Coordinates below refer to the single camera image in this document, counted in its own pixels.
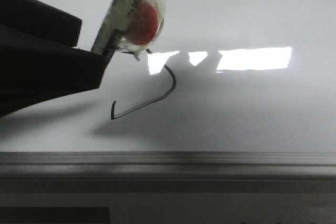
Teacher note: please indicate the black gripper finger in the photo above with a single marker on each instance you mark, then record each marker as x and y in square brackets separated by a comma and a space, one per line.
[41, 20]
[35, 70]

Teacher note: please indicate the white whiteboard marker pen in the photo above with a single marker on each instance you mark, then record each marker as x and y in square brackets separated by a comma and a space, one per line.
[113, 27]

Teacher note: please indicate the red magnet taped to marker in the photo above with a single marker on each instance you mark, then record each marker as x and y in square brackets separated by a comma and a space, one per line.
[145, 26]

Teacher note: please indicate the white whiteboard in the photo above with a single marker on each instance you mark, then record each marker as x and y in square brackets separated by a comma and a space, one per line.
[225, 75]

